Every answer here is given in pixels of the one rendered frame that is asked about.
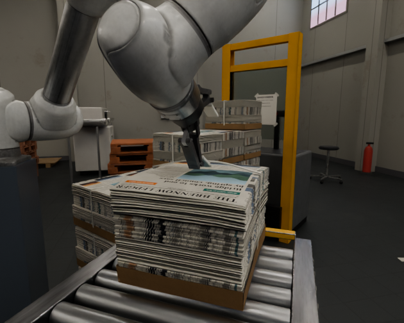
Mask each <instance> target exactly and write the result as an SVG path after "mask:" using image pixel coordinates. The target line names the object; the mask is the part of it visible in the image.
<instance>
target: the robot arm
mask: <svg viewBox="0 0 404 323"><path fill-rule="evenodd" d="M266 1H267V0H166V1H165V2H164V3H162V4H161V5H159V6H157V7H156V8H154V7H153V6H151V5H149V4H147V3H144V2H142V1H138V0H66V2H65V7H64V9H63V14H62V19H61V22H60V27H59V30H58V34H57V37H56V42H55V46H54V49H53V54H52V57H51V61H50V64H49V69H48V72H47V77H46V81H45V84H44V87H43V88H41V89H40V90H37V91H36V92H35V94H34V96H33V97H32V98H31V99H30V100H29V101H18V100H15V96H14V95H13V94H12V93H11V92H10V91H8V90H5V89H4V88H1V87H0V167H11V166H16V165H17V164H19V163H21V162H24V161H26V160H30V159H31V155H24V154H21V149H20V144H19V142H25V141H30V140H32V141H43V140H58V139H63V138H68V137H71V136H73V135H75V134H77V133H78V132H79V131H80V129H81V128H82V126H83V115H82V112H81V110H80V109H79V107H78V106H77V105H76V102H75V100H74V99H73V97H72V96H73V93H74V90H75V88H76V84H77V82H78V79H79V76H80V73H81V70H82V67H83V64H84V62H85V58H86V56H87V53H88V50H89V47H90V45H91V42H92V39H93V36H94V33H95V30H96V28H97V43H98V46H99V48H100V50H101V52H102V54H103V56H104V57H105V60H106V61H107V62H108V64H109V66H110V67H111V68H112V70H113V71H114V72H115V74H116V75H117V77H118V78H119V79H120V80H121V82H122V83H123V84H124V85H125V86H126V87H127V88H128V89H129V90H130V91H131V92H132V93H133V94H134V95H136V96H137V97H138V98H139V99H141V100H143V101H145V102H147V103H149V104H150V105H151V106H152V107H153V108H154V109H156V110H157V111H158V112H159V113H160V114H161V115H162V116H163V117H164V118H166V119H168V120H172V121H173V122H174V123H175V124H177V125H178V126H180V127H181V130H182V131H183V136H182V138H179V139H178V143H179V144H180V145H181V148H182V150H183V153H184V156H185V159H186V161H187V165H188V167H189V168H190V169H200V167H211V166H212V165H211V164H210V163H209V161H208V160H207V159H206V158H205V157H204V156H202V155H201V148H200V143H199V136H200V130H199V124H200V122H199V118H200V116H201V114H202V112H203V111H204V112H205V113H206V115H207V117H219V115H218V113H217V112H216V110H215V108H214V106H213V104H212V103H213V102H214V97H210V95H211V94H212V91H211V90H210V89H207V88H201V86H200V85H199V84H196V82H195V81H194V79H193V78H194V76H195V75H196V72H197V71H198V70H199V68H200V67H201V66H202V64H203V63H204V62H205V61H206V60H207V59H208V58H209V57H210V56H211V55H212V54H213V53H214V52H216V51H217V50H218V49H219V48H221V47H222V46H224V45H226V44H227V43H228V42H229V41H230V40H232V39H233V38H234V37H235V36H236V35H238V34H239V33H240V32H241V31H242V30H243V29H244V28H245V27H246V26H247V25H248V24H249V22H250V21H251V20H252V19H253V18H254V17H255V16H256V14H257V13H258V12H259V11H260V10H261V9H262V7H263V6H264V5H265V3H266ZM100 17H101V20H100V21H99V18H100ZM98 22H99V25H98V27H97V24H98ZM200 95H203V97H202V98H200ZM195 130H196V132H193V131H195Z"/></svg>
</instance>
